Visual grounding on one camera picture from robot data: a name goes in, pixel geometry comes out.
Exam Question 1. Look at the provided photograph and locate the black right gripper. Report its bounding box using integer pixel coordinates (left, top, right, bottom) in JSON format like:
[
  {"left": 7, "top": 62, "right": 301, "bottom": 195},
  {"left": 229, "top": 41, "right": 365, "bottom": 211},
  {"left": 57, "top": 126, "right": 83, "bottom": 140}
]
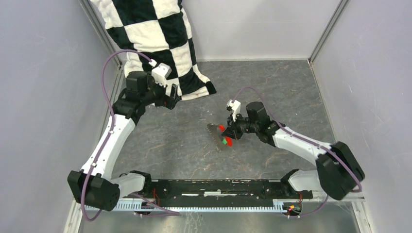
[{"left": 221, "top": 112, "right": 259, "bottom": 140}]

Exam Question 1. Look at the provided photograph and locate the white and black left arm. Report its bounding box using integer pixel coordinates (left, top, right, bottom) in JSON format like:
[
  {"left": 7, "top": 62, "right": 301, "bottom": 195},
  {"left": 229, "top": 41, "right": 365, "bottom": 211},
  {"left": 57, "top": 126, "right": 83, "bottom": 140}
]
[{"left": 68, "top": 71, "right": 181, "bottom": 211}]

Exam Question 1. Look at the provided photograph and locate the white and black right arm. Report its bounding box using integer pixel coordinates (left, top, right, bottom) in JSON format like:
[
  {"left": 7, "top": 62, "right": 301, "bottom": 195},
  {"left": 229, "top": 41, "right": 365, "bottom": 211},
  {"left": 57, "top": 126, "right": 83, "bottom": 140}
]
[{"left": 218, "top": 100, "right": 365, "bottom": 200}]

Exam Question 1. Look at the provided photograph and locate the black white checkered cloth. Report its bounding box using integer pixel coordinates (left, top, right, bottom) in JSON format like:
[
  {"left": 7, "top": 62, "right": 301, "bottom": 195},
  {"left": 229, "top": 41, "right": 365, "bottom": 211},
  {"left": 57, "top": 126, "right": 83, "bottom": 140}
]
[{"left": 92, "top": 0, "right": 217, "bottom": 100}]

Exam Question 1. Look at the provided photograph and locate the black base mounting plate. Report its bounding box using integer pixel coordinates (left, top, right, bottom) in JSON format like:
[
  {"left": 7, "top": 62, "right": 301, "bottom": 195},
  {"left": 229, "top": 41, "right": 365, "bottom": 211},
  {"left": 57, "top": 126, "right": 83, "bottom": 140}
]
[{"left": 137, "top": 179, "right": 313, "bottom": 207}]

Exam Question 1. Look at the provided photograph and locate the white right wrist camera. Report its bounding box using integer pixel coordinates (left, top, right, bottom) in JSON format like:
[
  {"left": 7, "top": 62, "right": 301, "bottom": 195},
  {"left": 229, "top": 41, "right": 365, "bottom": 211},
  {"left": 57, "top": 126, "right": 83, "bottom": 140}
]
[{"left": 226, "top": 100, "right": 241, "bottom": 122}]

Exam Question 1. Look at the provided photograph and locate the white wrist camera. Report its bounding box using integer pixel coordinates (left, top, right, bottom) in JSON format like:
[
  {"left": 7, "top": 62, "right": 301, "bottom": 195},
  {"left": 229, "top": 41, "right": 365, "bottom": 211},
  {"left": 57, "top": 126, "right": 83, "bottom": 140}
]
[
  {"left": 149, "top": 59, "right": 172, "bottom": 87},
  {"left": 226, "top": 100, "right": 241, "bottom": 122}
]

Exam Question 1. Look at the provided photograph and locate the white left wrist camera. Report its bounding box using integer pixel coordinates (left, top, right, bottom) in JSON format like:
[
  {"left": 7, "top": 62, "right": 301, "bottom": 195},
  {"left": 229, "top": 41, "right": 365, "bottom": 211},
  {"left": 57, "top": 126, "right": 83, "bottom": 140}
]
[{"left": 149, "top": 59, "right": 172, "bottom": 87}]

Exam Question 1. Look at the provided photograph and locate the white slotted cable duct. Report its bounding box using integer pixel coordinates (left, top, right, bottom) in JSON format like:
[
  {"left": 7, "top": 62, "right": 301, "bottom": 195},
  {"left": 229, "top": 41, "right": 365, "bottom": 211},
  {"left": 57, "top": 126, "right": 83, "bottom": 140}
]
[{"left": 84, "top": 200, "right": 291, "bottom": 213}]

